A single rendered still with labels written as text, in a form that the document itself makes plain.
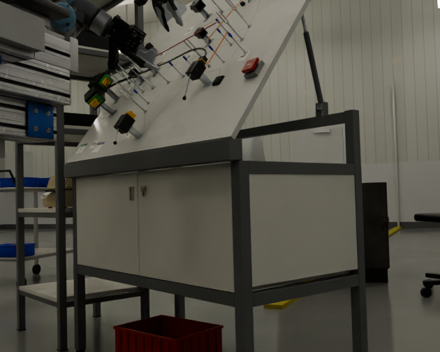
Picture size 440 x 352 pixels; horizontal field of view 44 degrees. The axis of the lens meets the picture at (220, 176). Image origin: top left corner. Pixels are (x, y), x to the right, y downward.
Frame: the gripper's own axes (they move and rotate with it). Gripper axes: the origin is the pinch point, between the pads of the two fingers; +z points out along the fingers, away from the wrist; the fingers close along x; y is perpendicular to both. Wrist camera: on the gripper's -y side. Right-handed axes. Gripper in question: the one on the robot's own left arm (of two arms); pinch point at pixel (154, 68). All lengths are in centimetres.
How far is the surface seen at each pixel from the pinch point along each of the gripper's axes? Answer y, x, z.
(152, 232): -49, -9, 32
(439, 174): -96, 801, 540
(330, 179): 6, -5, 71
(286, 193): -2, -21, 56
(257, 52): 23.5, 7.1, 25.1
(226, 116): 6.2, -16.7, 26.8
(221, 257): -25, -37, 49
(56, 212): -98, 38, -1
